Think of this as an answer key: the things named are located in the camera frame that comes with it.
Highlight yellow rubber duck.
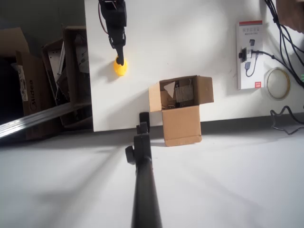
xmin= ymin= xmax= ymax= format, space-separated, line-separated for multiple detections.
xmin=113 ymin=55 xmax=128 ymax=77

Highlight plain brown carton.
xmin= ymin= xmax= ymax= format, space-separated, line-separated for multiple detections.
xmin=0 ymin=27 xmax=30 ymax=58

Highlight white paper piece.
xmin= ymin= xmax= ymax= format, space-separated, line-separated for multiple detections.
xmin=163 ymin=81 xmax=177 ymax=98

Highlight black camera stand pole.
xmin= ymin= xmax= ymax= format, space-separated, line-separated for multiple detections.
xmin=124 ymin=111 xmax=163 ymax=228

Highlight small black webcam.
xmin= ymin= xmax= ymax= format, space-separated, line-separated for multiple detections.
xmin=238 ymin=47 xmax=253 ymax=63

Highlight aluminium rail bundle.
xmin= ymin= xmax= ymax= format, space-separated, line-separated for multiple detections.
xmin=0 ymin=103 xmax=93 ymax=141

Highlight black webcam cable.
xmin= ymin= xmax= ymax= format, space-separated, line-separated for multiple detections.
xmin=251 ymin=49 xmax=304 ymax=87

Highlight white flat product box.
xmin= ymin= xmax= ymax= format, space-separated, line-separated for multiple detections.
xmin=236 ymin=20 xmax=265 ymax=91

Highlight open cardboard box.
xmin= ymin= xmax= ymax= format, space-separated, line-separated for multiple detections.
xmin=148 ymin=75 xmax=214 ymax=147

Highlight grey ribbed pad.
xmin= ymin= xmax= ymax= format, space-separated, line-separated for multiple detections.
xmin=175 ymin=85 xmax=193 ymax=103

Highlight tape roll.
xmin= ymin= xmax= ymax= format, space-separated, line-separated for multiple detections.
xmin=264 ymin=67 xmax=292 ymax=102

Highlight perforated metal plates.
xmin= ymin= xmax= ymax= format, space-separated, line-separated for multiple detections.
xmin=46 ymin=42 xmax=72 ymax=105

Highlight red servo wire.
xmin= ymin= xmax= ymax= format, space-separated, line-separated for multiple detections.
xmin=98 ymin=0 xmax=109 ymax=36

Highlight Midea printed carton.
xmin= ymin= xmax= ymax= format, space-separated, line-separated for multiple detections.
xmin=15 ymin=50 xmax=64 ymax=141

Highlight black zigzag cable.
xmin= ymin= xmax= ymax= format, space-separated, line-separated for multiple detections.
xmin=270 ymin=105 xmax=304 ymax=136

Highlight carton with metal parts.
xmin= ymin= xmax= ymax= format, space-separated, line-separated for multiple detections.
xmin=42 ymin=25 xmax=93 ymax=130

